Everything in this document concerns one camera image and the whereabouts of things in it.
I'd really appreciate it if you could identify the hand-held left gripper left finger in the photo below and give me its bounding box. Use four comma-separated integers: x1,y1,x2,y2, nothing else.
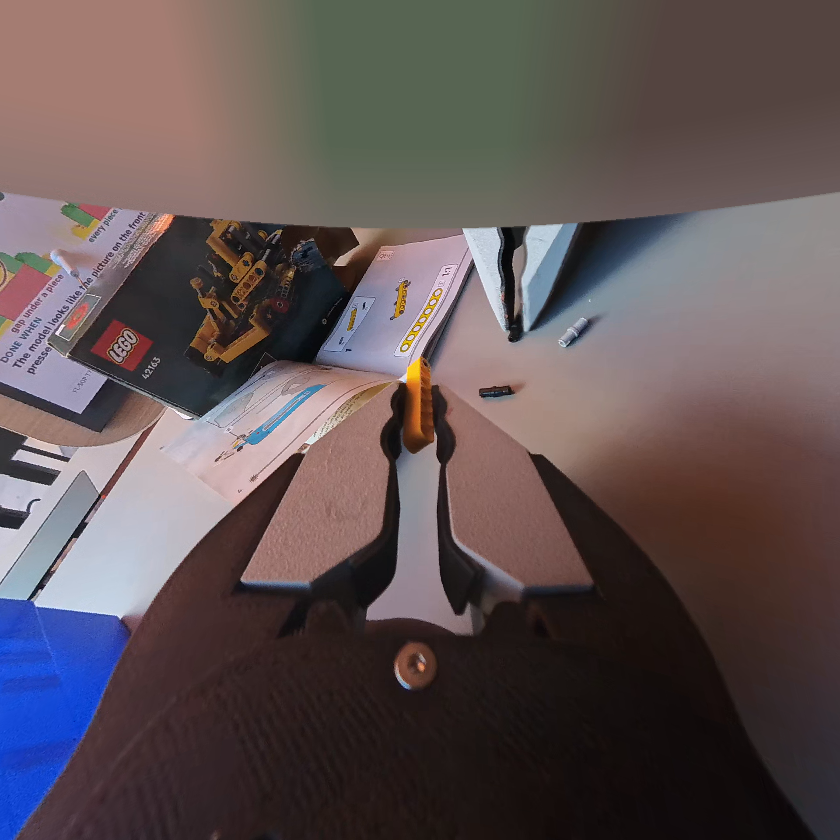
241,384,404,618

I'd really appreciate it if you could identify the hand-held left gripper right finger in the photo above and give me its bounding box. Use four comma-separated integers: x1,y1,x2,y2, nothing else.
432,386,595,618

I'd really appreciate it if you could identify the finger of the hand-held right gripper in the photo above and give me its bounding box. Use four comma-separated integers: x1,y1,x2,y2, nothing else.
505,223,581,331
462,225,524,343

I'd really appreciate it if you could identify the yellow lego beam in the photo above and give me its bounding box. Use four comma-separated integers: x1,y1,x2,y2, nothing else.
403,357,438,454

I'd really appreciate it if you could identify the lego instruction booklet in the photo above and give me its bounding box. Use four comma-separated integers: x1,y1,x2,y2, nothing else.
161,235,475,506

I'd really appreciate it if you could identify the black lego box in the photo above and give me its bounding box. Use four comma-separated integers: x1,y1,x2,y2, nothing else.
49,213,352,419

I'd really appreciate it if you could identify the round wooden table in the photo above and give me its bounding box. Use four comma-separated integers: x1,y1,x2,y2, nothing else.
0,384,168,449

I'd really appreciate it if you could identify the grey flat panel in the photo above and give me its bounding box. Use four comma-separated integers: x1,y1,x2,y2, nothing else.
0,469,102,601

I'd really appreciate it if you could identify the printed instruction sheet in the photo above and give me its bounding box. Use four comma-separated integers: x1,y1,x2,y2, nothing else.
0,192,173,416

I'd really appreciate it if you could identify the blue box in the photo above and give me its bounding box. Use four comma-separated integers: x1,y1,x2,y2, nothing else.
0,597,132,840

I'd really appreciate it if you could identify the small white handled tool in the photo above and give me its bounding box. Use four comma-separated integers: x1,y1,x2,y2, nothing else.
50,248,88,287

